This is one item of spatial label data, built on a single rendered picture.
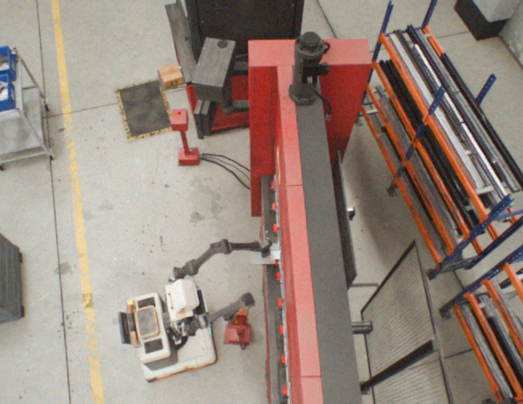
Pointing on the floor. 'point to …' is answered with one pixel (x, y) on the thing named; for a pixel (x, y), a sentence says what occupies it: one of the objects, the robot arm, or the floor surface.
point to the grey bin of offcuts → (6, 280)
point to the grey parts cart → (20, 120)
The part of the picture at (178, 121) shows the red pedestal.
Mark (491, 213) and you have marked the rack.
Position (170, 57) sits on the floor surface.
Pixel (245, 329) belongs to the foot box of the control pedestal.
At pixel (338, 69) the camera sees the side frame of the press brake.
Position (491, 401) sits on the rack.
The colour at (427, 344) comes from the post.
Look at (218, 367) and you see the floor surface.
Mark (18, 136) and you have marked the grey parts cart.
